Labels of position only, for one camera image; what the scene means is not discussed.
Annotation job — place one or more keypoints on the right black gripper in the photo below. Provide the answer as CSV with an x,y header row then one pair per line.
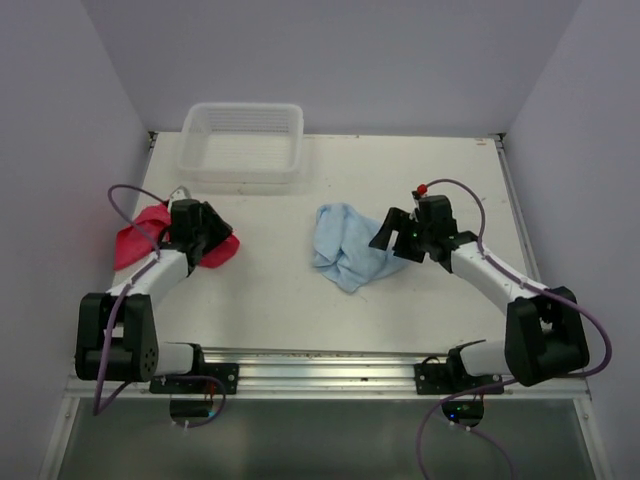
x,y
398,220

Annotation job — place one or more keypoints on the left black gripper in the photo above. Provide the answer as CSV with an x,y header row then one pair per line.
x,y
220,229

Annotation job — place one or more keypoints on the light blue towel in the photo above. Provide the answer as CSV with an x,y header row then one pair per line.
x,y
341,251

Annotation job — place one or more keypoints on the red towel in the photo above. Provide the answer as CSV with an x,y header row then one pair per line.
x,y
131,246

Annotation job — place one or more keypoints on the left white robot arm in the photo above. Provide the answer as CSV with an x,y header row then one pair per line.
x,y
116,336

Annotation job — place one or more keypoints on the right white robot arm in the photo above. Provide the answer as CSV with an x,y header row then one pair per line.
x,y
544,336

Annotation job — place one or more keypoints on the white plastic mesh basket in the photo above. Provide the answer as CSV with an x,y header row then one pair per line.
x,y
256,143

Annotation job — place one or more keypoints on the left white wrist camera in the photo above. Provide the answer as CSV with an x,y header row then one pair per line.
x,y
180,193

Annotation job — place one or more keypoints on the aluminium side rail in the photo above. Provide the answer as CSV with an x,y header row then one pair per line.
x,y
531,265

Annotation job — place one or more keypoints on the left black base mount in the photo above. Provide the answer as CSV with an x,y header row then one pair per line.
x,y
211,378

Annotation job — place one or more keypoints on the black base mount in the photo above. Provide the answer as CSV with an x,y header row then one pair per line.
x,y
211,378
446,375

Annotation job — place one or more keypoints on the aluminium front rail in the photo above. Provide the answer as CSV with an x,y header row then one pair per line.
x,y
273,374

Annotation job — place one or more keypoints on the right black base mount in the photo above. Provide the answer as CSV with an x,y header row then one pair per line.
x,y
446,375

